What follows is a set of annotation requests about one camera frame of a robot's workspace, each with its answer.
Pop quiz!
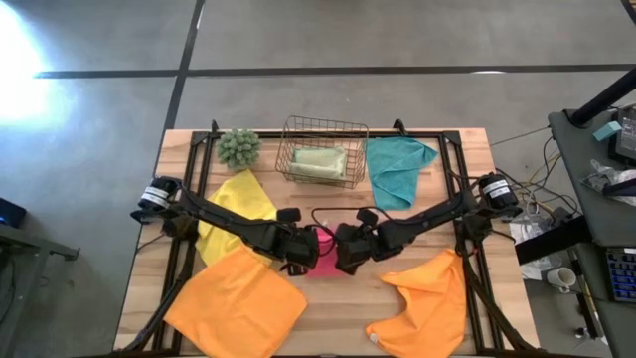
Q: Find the pink microfiber towel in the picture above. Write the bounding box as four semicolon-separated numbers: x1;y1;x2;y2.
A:
305;226;352;278

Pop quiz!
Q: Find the teal microfiber towel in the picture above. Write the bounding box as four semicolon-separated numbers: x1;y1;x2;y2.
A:
366;136;439;212

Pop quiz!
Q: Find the yellow microfiber towel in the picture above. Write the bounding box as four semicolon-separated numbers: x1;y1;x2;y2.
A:
195;168;279;268

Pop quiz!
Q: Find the light green microfiber towel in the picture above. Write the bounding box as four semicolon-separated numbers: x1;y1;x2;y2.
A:
288;146;348;181

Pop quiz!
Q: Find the orange microfiber towel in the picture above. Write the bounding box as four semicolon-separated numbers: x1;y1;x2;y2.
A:
162;246;308;358
365;247;468;358

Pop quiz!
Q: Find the potted green succulent plant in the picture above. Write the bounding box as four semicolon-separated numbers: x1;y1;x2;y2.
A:
216;127;263;170

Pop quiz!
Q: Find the white bag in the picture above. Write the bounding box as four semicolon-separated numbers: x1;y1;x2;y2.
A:
509;208;562;282

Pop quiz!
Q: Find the black crossbar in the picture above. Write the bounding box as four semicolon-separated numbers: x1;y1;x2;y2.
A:
514;216;592;265

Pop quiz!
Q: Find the white mug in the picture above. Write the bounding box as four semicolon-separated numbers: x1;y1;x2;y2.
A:
546;267;577;294

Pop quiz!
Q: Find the grey side desk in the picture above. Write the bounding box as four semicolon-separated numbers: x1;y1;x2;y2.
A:
546;106;636;358

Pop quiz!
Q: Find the clear plastic bag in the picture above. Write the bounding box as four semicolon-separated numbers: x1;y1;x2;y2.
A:
580;158;636;208

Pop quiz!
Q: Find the black keyboard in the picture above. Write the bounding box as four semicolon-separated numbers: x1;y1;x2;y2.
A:
604;246;636;304

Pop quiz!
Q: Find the light blue block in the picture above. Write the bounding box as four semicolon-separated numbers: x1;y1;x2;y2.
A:
593;120;623;143

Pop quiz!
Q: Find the grey metal bench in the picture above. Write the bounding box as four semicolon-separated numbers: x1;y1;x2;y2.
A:
0;223;80;358

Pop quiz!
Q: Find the black pole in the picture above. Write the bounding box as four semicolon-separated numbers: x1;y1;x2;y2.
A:
568;67;636;128

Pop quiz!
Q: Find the black desk device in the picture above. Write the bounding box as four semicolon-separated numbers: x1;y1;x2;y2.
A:
608;103;636;168

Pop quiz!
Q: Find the black box with blue light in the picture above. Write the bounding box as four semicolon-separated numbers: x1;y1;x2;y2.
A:
0;197;29;230

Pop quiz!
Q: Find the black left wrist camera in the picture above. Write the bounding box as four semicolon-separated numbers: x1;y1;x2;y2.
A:
296;226;320;250

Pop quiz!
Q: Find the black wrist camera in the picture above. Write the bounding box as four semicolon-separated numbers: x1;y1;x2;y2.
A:
336;223;360;252
296;226;320;250

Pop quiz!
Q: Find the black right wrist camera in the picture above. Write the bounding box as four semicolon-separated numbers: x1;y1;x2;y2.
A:
336;223;360;252

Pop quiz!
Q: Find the black right camera cable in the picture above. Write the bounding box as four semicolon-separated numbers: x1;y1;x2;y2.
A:
310;206;362;245

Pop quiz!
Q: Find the black metal table frame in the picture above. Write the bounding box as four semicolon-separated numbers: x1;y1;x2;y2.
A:
116;118;543;358

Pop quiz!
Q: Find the wire mesh basket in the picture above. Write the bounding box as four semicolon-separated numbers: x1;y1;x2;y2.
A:
274;114;371;190

